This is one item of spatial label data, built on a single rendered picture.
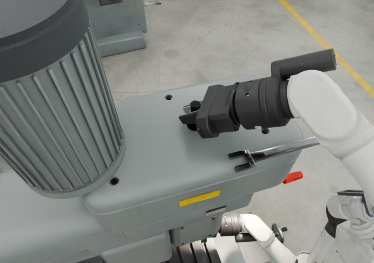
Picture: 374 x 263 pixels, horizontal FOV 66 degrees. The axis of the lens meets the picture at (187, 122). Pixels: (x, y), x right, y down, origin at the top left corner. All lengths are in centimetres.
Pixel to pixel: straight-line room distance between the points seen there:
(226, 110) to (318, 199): 237
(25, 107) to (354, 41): 450
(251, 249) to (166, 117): 120
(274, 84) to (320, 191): 243
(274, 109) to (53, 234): 52
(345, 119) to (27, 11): 40
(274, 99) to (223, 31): 383
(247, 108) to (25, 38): 33
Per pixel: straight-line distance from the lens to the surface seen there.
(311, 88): 45
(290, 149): 60
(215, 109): 52
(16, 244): 73
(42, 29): 34
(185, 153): 57
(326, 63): 49
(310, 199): 280
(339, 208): 91
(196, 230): 91
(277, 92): 48
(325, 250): 119
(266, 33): 438
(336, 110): 44
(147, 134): 60
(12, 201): 77
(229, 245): 159
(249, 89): 49
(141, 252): 87
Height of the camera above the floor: 237
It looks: 52 degrees down
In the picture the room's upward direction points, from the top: straight up
